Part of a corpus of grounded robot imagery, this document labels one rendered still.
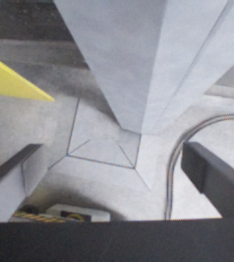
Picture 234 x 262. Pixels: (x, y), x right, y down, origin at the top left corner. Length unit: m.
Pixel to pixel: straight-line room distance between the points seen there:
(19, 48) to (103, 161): 0.56
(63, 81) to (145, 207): 0.76
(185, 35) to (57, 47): 0.46
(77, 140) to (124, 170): 0.28
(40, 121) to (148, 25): 0.91
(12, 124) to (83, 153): 0.43
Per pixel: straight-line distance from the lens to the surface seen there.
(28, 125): 1.07
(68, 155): 0.93
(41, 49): 0.63
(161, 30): 0.18
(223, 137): 0.98
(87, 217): 0.82
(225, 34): 0.20
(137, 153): 0.87
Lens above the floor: 0.89
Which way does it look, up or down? 80 degrees down
